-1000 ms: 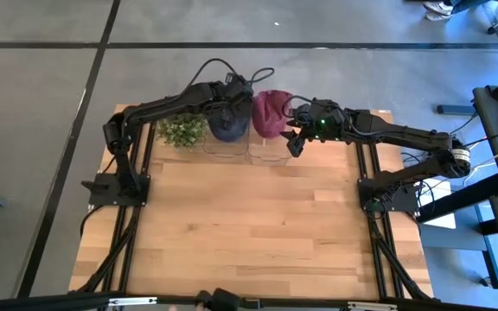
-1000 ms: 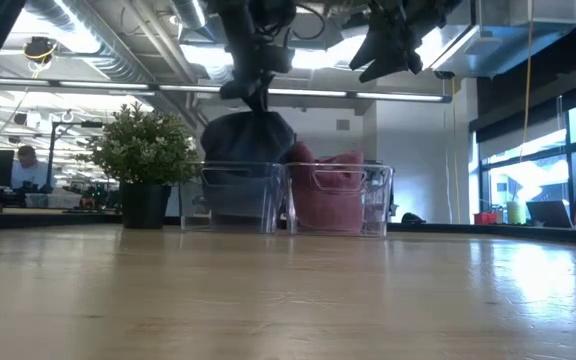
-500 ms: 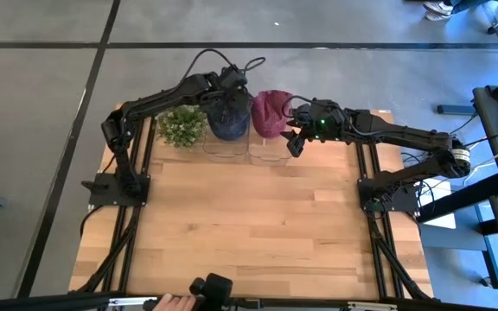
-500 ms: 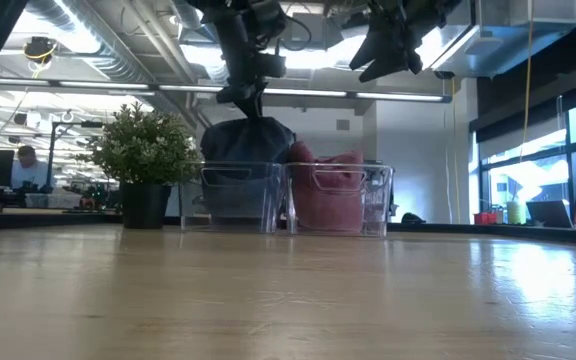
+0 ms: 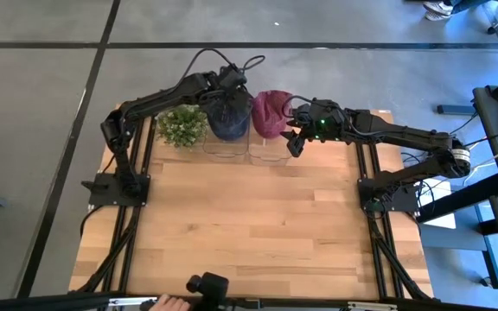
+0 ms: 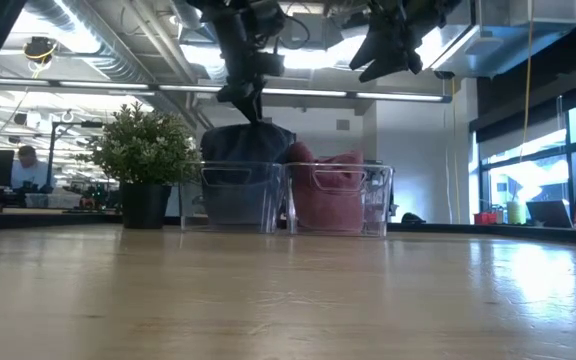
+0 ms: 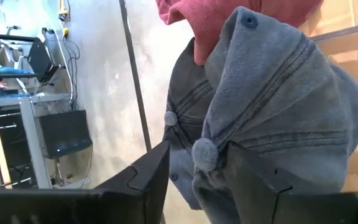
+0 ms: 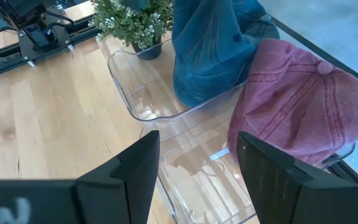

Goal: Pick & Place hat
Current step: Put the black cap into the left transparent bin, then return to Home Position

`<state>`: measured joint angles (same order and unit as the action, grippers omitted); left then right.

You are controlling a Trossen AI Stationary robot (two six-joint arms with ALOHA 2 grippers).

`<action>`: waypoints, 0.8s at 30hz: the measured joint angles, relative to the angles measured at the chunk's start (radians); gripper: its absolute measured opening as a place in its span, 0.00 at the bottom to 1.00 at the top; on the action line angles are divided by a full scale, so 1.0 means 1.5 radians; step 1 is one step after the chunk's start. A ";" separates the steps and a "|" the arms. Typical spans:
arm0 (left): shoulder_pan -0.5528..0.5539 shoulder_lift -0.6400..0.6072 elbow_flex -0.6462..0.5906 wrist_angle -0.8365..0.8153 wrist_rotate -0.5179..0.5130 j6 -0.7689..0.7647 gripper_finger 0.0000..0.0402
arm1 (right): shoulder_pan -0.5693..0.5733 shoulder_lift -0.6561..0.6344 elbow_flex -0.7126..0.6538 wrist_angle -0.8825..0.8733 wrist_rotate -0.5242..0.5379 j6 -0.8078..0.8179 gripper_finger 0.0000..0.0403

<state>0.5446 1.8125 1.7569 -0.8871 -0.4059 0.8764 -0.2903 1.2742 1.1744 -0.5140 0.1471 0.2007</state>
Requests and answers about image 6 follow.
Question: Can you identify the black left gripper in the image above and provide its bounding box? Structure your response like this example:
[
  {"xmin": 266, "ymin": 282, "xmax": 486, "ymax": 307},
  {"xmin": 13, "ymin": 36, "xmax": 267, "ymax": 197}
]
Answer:
[{"xmin": 187, "ymin": 0, "xmax": 289, "ymax": 125}]

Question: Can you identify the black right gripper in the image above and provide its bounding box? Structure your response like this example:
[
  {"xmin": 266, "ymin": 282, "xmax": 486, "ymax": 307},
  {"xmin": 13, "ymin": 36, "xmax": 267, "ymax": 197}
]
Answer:
[{"xmin": 350, "ymin": 0, "xmax": 464, "ymax": 84}]

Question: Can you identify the maroon red baseball cap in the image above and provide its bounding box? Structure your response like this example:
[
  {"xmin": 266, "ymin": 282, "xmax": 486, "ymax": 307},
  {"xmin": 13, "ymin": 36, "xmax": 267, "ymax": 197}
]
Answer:
[{"xmin": 287, "ymin": 142, "xmax": 368, "ymax": 231}]

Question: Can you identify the green potted plant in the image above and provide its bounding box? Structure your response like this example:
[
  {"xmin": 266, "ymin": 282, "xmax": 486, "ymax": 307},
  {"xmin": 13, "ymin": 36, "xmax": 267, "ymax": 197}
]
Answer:
[{"xmin": 75, "ymin": 102, "xmax": 202, "ymax": 230}]

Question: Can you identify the clear plastic bin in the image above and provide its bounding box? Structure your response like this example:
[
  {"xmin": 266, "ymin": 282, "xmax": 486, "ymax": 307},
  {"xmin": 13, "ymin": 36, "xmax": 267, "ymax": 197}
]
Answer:
[
  {"xmin": 180, "ymin": 160, "xmax": 286, "ymax": 235},
  {"xmin": 283, "ymin": 162, "xmax": 395, "ymax": 238}
]

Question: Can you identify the long ceiling light strip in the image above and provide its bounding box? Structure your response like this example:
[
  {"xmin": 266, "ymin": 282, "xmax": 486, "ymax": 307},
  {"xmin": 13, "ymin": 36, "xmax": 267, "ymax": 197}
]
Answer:
[{"xmin": 0, "ymin": 78, "xmax": 452, "ymax": 104}]

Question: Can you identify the yellow green cup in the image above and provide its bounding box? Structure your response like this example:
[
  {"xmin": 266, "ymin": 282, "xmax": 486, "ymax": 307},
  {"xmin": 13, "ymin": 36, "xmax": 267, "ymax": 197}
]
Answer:
[{"xmin": 506, "ymin": 201, "xmax": 527, "ymax": 226}]

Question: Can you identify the person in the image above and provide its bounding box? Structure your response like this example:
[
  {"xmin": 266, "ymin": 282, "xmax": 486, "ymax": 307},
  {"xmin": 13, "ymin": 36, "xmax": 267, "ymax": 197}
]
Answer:
[{"xmin": 10, "ymin": 144, "xmax": 52, "ymax": 194}]

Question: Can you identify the grey laptop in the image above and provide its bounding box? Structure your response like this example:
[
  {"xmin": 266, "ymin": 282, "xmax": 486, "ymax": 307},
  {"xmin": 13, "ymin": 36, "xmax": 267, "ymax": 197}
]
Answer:
[{"xmin": 526, "ymin": 199, "xmax": 575, "ymax": 229}]

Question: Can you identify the yellow hanging cord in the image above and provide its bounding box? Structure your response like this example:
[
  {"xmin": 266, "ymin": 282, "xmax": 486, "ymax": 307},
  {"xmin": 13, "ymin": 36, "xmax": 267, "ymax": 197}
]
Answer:
[{"xmin": 519, "ymin": 0, "xmax": 535, "ymax": 164}]

